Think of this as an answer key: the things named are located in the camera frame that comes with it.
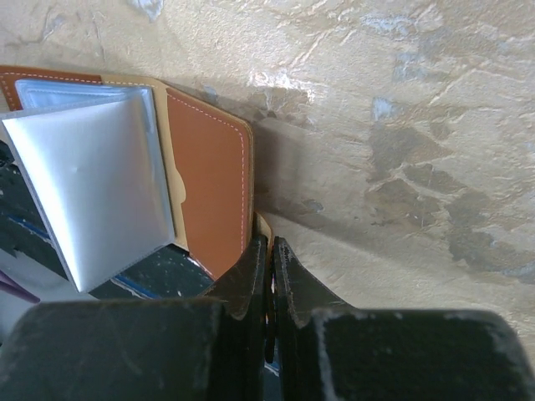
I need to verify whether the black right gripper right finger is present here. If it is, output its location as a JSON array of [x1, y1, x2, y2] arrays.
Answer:
[[272, 237, 534, 400]]

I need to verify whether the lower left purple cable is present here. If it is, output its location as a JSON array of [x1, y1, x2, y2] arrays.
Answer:
[[0, 269, 41, 305]]

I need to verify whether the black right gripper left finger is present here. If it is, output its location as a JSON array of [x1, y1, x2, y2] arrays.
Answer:
[[1, 235, 268, 400]]

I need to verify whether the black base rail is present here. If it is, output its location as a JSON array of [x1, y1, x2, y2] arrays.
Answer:
[[1, 143, 213, 299]]

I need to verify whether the brown leather card holder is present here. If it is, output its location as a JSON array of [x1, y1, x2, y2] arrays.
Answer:
[[1, 65, 273, 292]]

